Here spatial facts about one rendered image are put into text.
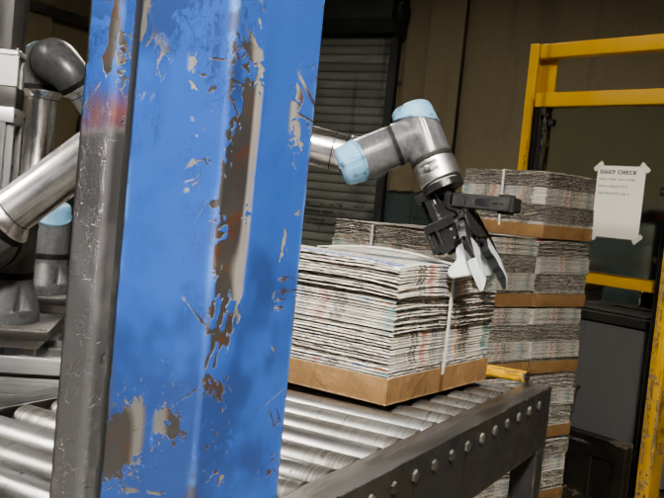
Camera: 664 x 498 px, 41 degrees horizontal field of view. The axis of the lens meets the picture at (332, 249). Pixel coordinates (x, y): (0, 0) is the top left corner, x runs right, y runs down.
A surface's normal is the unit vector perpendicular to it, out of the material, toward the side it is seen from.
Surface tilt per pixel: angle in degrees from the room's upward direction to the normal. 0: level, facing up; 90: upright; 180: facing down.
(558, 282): 90
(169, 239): 90
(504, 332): 90
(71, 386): 90
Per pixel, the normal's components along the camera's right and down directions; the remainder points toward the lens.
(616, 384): -0.76, -0.04
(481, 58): -0.48, 0.00
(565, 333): 0.65, 0.10
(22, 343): 0.15, 0.07
